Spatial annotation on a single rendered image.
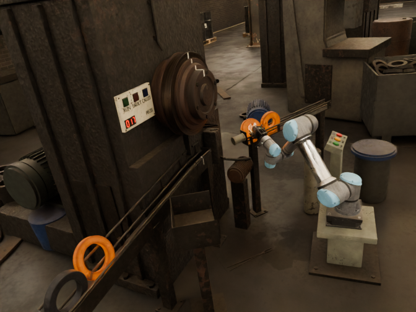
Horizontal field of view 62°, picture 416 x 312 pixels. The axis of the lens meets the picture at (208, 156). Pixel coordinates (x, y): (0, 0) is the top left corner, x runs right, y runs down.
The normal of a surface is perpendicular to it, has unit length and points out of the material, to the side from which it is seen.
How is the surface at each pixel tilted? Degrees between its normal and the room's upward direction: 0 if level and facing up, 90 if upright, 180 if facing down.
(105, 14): 90
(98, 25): 90
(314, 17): 90
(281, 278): 0
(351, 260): 90
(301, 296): 0
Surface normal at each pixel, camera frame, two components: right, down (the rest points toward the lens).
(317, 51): -0.65, 0.40
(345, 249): -0.33, 0.44
